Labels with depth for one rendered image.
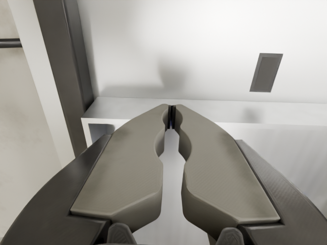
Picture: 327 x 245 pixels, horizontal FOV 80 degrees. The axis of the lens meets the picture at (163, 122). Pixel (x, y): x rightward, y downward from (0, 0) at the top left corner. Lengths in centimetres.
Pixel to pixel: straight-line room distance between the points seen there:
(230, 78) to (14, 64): 126
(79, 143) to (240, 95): 14
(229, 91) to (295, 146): 9
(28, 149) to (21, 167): 21
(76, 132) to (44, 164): 151
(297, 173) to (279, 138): 5
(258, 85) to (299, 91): 3
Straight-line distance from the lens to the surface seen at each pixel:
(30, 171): 179
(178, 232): 29
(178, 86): 16
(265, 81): 17
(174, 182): 22
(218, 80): 16
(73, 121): 17
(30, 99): 139
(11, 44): 119
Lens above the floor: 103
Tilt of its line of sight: 59 degrees down
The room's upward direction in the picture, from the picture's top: 177 degrees counter-clockwise
